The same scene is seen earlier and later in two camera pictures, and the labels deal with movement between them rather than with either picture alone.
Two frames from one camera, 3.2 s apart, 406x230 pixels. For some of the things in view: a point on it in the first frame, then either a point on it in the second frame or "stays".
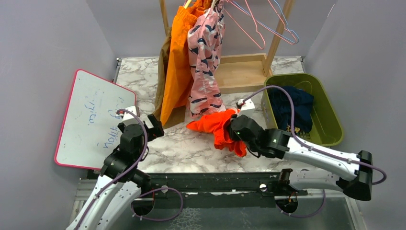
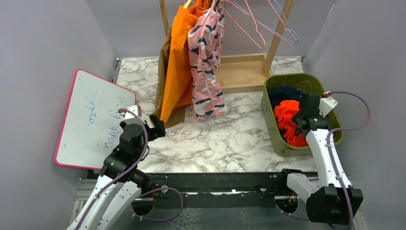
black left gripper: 155,132 stays
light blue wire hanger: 270,28 stays
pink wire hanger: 255,26 stays
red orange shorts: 217,124 to 284,113
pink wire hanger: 284,27 stays
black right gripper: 232,134 to 295,117
